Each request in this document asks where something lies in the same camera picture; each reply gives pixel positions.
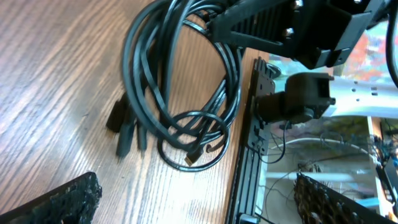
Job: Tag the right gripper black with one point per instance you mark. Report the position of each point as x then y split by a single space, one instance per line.
330 31

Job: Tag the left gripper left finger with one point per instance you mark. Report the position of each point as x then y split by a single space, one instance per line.
73 202

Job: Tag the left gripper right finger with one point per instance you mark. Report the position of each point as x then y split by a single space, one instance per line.
317 203

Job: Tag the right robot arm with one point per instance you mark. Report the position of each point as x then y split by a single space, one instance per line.
311 94

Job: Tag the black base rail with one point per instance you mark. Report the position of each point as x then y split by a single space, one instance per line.
253 144

